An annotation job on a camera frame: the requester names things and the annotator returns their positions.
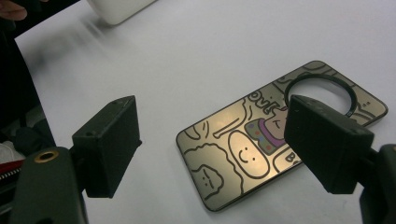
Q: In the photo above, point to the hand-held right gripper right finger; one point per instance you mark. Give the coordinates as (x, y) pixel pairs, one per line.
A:
(327, 146)

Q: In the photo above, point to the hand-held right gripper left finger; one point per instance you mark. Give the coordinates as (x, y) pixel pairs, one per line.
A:
(106, 149)

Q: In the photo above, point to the dark grey object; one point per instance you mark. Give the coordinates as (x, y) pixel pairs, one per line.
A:
(224, 124)

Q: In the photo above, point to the white plastic container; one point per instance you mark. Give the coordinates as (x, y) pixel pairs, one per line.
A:
(118, 11)

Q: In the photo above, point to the red fabric strip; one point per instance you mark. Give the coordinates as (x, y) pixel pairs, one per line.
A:
(9, 169)

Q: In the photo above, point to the white table cover sheet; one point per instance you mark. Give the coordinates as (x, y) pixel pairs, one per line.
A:
(186, 46)

